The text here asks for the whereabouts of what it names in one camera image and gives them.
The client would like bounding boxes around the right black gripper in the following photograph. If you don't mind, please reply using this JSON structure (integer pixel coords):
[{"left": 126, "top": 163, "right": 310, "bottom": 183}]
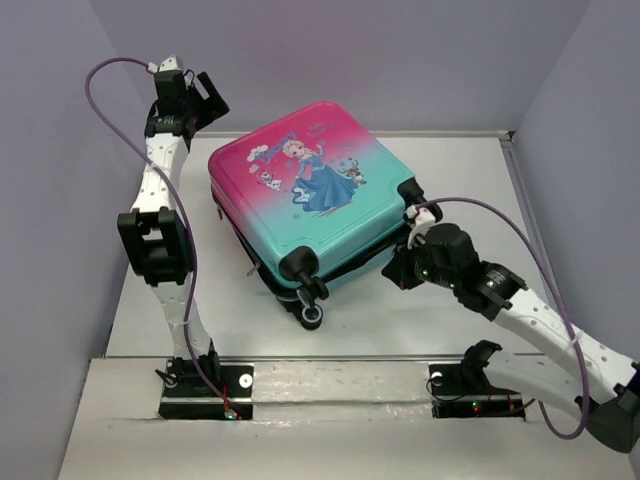
[{"left": 380, "top": 233, "right": 457, "bottom": 290}]

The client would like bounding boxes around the pink and teal suitcase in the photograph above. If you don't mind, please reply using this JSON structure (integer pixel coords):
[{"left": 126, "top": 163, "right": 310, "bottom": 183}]
[{"left": 208, "top": 101, "right": 427, "bottom": 330}]

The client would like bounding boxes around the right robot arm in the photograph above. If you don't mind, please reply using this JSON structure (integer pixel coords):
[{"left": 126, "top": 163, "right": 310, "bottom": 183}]
[{"left": 382, "top": 224, "right": 639, "bottom": 453}]

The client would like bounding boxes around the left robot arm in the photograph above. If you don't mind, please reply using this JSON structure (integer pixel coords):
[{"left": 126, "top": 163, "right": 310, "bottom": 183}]
[{"left": 117, "top": 63, "right": 228, "bottom": 396}]

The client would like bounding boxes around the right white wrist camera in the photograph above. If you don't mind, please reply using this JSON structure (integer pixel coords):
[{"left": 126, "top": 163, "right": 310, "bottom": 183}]
[{"left": 405, "top": 205, "right": 436, "bottom": 250}]

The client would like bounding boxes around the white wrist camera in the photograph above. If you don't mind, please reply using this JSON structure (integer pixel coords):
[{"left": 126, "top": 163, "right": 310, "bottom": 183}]
[
  {"left": 405, "top": 205, "right": 436, "bottom": 250},
  {"left": 157, "top": 54, "right": 184, "bottom": 74}
]

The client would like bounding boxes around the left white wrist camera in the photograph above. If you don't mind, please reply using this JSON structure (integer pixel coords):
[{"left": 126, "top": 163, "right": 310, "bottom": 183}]
[{"left": 157, "top": 54, "right": 184, "bottom": 74}]

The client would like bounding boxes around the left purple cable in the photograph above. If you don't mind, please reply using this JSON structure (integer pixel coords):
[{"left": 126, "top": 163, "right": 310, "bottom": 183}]
[{"left": 84, "top": 57, "right": 236, "bottom": 416}]

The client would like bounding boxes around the purple cable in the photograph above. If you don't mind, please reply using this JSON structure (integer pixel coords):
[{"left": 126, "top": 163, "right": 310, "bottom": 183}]
[
  {"left": 84, "top": 57, "right": 236, "bottom": 416},
  {"left": 414, "top": 197, "right": 591, "bottom": 441}
]

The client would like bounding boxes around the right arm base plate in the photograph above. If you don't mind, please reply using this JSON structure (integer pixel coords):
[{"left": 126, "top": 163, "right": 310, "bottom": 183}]
[{"left": 425, "top": 340, "right": 534, "bottom": 419}]

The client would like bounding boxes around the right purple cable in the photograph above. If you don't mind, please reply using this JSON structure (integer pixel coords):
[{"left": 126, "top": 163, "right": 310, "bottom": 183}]
[{"left": 414, "top": 197, "right": 591, "bottom": 441}]

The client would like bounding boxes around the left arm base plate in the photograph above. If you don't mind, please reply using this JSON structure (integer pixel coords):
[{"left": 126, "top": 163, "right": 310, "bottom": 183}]
[{"left": 155, "top": 362, "right": 254, "bottom": 421}]

